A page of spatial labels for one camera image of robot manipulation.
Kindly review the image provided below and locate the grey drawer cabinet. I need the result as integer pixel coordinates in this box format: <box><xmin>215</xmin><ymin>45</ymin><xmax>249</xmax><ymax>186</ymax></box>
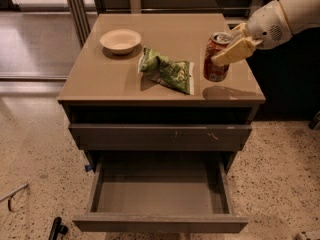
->
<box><xmin>58</xmin><ymin>14</ymin><xmax>265</xmax><ymax>165</ymax></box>

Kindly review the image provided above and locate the white bowl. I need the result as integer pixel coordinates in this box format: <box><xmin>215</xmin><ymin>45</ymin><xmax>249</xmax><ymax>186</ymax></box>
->
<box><xmin>100</xmin><ymin>29</ymin><xmax>141</xmax><ymax>55</ymax></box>

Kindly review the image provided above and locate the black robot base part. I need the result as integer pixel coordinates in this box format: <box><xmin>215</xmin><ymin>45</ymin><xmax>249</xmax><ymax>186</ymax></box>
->
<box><xmin>48</xmin><ymin>217</ymin><xmax>69</xmax><ymax>240</ymax></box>

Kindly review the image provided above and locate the metal rod on floor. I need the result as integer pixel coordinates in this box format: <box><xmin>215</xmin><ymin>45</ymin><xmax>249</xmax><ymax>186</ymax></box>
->
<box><xmin>0</xmin><ymin>183</ymin><xmax>29</xmax><ymax>212</ymax></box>

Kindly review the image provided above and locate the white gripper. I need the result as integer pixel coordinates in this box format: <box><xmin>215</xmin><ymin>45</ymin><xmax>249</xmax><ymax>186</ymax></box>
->
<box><xmin>211</xmin><ymin>0</ymin><xmax>293</xmax><ymax>66</ymax></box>

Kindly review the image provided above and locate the open middle drawer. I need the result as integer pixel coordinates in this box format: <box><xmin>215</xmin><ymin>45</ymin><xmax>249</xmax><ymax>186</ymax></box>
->
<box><xmin>73</xmin><ymin>152</ymin><xmax>248</xmax><ymax>233</ymax></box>

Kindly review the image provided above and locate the green chip bag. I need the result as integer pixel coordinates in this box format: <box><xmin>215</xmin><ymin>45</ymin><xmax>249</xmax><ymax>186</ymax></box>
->
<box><xmin>138</xmin><ymin>47</ymin><xmax>194</xmax><ymax>95</ymax></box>

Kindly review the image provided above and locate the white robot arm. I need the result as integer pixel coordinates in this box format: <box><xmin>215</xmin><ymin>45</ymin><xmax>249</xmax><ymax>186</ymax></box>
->
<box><xmin>211</xmin><ymin>0</ymin><xmax>320</xmax><ymax>66</ymax></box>

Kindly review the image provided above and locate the red coke can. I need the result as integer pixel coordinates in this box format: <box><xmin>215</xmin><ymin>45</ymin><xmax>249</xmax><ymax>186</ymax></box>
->
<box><xmin>203</xmin><ymin>32</ymin><xmax>233</xmax><ymax>82</ymax></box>

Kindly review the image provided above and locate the closed top drawer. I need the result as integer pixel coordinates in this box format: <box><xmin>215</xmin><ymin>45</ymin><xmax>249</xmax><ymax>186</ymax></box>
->
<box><xmin>69</xmin><ymin>124</ymin><xmax>252</xmax><ymax>151</ymax></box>

